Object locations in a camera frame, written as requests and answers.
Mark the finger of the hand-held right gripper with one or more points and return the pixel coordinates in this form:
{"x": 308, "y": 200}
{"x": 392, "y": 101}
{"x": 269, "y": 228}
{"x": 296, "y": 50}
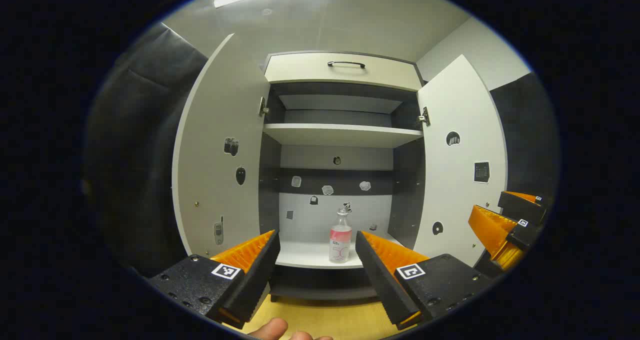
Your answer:
{"x": 522, "y": 205}
{"x": 492, "y": 230}

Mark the white cabinet shelf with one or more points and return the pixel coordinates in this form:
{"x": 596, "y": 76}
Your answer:
{"x": 340, "y": 134}

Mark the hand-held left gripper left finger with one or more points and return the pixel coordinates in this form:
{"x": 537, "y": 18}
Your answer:
{"x": 260, "y": 280}

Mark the white and grey cabinet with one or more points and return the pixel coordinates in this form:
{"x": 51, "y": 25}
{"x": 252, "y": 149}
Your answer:
{"x": 310, "y": 157}

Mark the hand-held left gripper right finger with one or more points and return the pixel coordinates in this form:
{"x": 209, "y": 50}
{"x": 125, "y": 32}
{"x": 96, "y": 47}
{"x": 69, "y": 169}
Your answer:
{"x": 380, "y": 280}

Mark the clear bottle with pink label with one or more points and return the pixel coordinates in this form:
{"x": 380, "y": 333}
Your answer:
{"x": 340, "y": 237}

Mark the white cabinet drawer front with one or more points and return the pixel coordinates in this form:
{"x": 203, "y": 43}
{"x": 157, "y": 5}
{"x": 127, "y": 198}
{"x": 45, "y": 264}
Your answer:
{"x": 310, "y": 72}

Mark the black backdrop cloth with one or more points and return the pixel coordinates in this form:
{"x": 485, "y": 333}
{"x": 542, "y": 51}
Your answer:
{"x": 135, "y": 154}
{"x": 530, "y": 139}

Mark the metal door hinge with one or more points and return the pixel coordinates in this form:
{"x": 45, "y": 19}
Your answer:
{"x": 424, "y": 116}
{"x": 262, "y": 107}

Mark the white cabinet door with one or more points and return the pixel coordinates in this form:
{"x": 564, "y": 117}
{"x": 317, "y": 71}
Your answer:
{"x": 215, "y": 129}
{"x": 450, "y": 190}

